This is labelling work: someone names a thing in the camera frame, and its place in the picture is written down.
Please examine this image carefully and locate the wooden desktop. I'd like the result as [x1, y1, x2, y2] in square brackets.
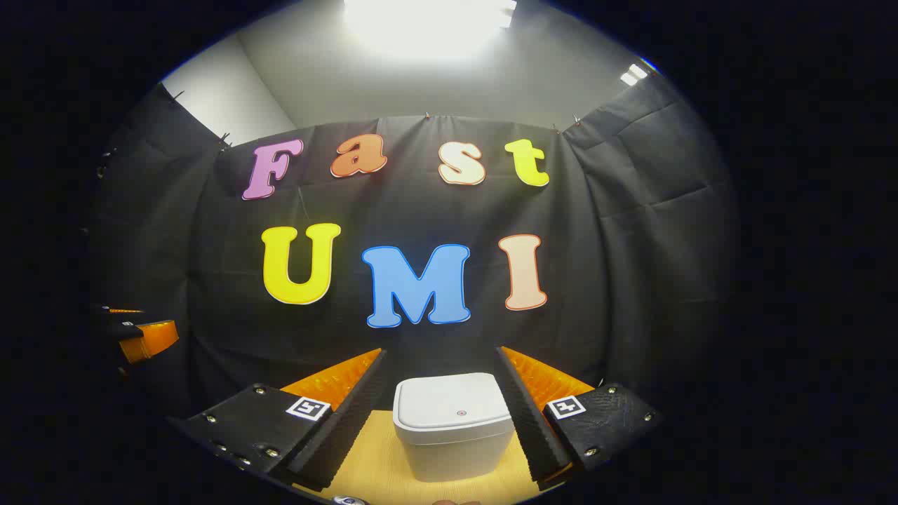
[295, 410, 562, 505]

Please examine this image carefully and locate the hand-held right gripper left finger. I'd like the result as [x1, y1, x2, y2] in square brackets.
[168, 349, 388, 492]

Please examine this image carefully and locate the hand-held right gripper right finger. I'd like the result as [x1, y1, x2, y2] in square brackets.
[495, 346, 662, 490]

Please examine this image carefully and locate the white desktop garbage bin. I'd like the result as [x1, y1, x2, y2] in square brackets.
[392, 372, 516, 483]

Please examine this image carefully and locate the large ceiling light panel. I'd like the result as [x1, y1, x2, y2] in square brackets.
[344, 0, 518, 61]

